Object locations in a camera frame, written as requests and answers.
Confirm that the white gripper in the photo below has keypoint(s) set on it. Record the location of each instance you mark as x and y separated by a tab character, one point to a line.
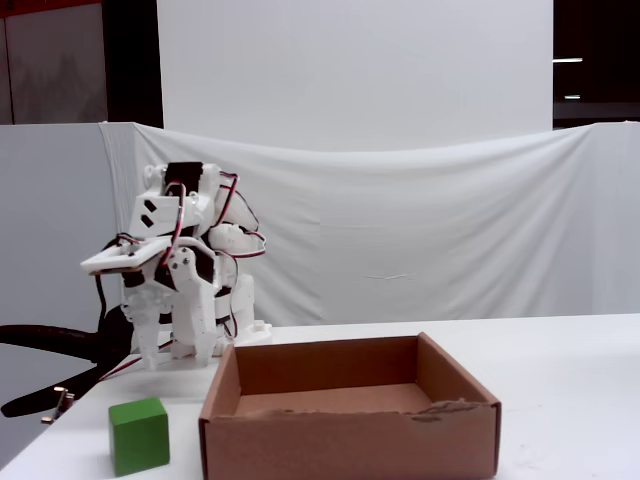
186	295

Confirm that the green cube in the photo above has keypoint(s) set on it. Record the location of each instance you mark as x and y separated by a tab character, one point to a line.
139	436

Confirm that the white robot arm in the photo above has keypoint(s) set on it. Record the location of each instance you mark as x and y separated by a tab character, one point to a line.
235	240

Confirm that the brown cardboard box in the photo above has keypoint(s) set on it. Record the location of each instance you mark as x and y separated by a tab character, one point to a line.
345	415

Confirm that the metal table clamp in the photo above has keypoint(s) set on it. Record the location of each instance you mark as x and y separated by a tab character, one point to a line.
61	402

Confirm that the white draped cloth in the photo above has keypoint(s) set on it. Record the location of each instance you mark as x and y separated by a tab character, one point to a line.
425	225

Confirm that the white backdrop screen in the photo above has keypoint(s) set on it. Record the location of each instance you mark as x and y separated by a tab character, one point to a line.
350	65

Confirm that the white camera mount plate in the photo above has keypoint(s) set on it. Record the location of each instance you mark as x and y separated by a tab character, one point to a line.
125	257

